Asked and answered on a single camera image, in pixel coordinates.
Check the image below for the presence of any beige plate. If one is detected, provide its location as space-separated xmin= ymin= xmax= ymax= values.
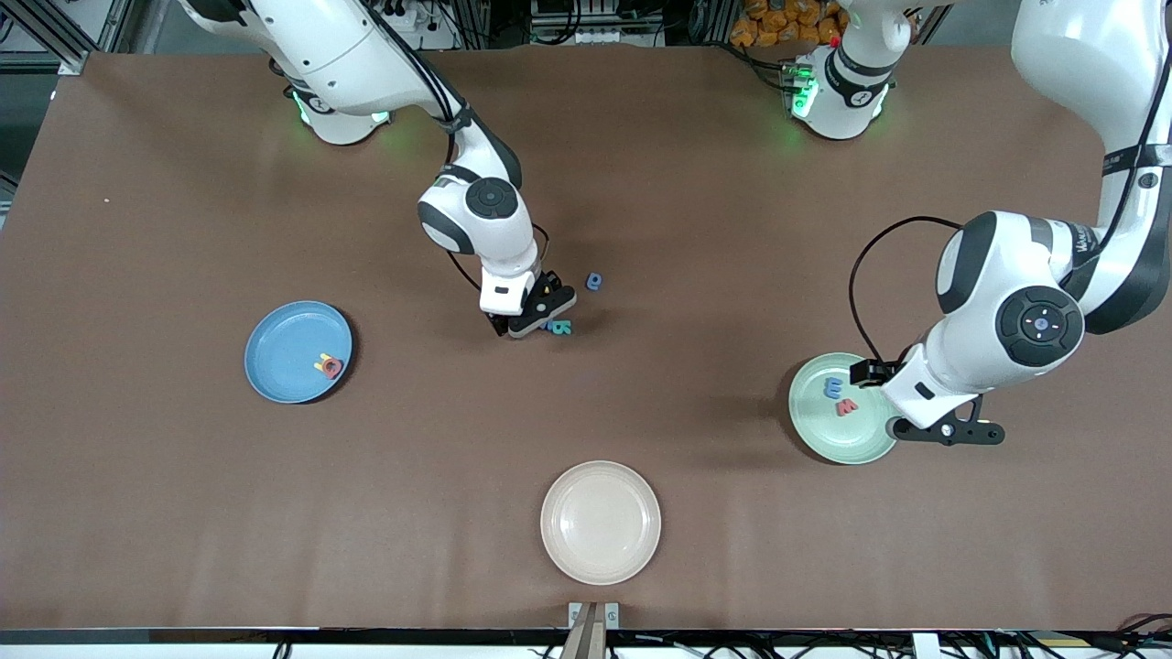
xmin=540 ymin=460 xmax=662 ymax=587

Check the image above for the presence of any aluminium frame post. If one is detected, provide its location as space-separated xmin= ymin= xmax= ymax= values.
xmin=0 ymin=0 xmax=125 ymax=76

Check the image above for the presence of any blue plate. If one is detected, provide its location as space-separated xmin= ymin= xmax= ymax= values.
xmin=244 ymin=300 xmax=353 ymax=405

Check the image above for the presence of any wooden strut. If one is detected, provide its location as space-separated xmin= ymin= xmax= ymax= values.
xmin=559 ymin=604 xmax=608 ymax=659

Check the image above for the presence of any metal table edge bracket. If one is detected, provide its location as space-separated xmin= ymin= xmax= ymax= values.
xmin=569 ymin=601 xmax=621 ymax=631

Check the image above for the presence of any green plate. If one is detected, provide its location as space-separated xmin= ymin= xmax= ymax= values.
xmin=788 ymin=352 xmax=903 ymax=466

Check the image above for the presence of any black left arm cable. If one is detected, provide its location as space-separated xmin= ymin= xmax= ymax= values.
xmin=849 ymin=55 xmax=1172 ymax=369

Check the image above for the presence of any white power strip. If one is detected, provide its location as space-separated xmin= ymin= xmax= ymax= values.
xmin=375 ymin=0 xmax=431 ymax=33

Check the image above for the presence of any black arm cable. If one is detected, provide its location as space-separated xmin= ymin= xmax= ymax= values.
xmin=362 ymin=0 xmax=551 ymax=292
xmin=849 ymin=55 xmax=1172 ymax=369

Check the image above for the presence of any orange packets pile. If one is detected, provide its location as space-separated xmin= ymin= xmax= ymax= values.
xmin=730 ymin=0 xmax=848 ymax=49

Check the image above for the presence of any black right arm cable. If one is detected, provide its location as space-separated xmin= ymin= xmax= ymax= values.
xmin=362 ymin=0 xmax=551 ymax=292

